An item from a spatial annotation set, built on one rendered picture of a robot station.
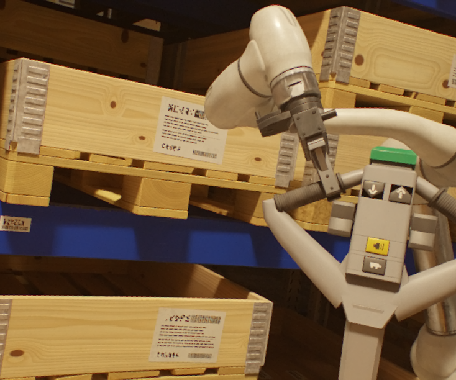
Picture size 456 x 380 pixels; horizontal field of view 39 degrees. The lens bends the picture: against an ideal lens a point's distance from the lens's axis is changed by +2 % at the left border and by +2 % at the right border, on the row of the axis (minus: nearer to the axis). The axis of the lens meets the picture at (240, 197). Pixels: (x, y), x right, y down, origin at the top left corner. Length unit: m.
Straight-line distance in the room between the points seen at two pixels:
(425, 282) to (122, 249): 0.91
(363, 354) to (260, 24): 0.64
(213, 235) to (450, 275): 0.90
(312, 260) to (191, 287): 1.28
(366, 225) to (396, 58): 1.08
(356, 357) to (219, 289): 1.10
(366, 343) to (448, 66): 1.34
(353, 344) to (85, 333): 0.81
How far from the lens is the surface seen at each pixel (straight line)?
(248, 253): 1.94
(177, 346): 1.84
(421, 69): 2.21
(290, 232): 1.16
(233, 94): 1.32
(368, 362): 1.15
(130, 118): 1.68
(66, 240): 1.73
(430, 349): 1.88
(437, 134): 1.49
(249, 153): 1.84
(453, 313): 1.84
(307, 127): 1.15
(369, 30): 2.08
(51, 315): 1.69
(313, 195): 1.17
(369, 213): 1.14
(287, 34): 1.25
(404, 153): 1.18
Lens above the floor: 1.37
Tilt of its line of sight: 3 degrees down
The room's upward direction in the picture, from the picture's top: 9 degrees clockwise
